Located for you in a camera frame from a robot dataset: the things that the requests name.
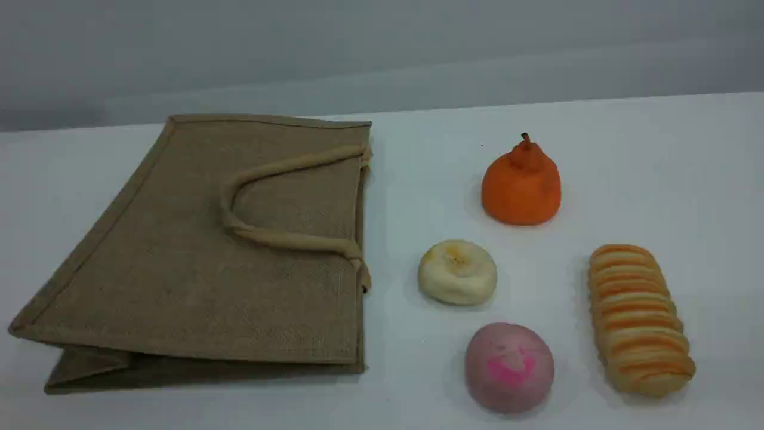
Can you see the pale round egg yolk pastry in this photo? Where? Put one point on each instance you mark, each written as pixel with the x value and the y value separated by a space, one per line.
pixel 457 275

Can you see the brown jute tote bag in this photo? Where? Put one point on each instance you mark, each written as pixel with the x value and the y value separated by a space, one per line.
pixel 191 269

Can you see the orange tangerine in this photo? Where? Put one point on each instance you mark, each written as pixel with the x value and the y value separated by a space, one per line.
pixel 521 188

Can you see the pink round bun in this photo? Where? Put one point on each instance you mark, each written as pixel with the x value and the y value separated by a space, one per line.
pixel 508 367

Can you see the long orange striped bread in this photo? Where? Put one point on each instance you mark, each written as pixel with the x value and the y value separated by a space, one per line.
pixel 638 322

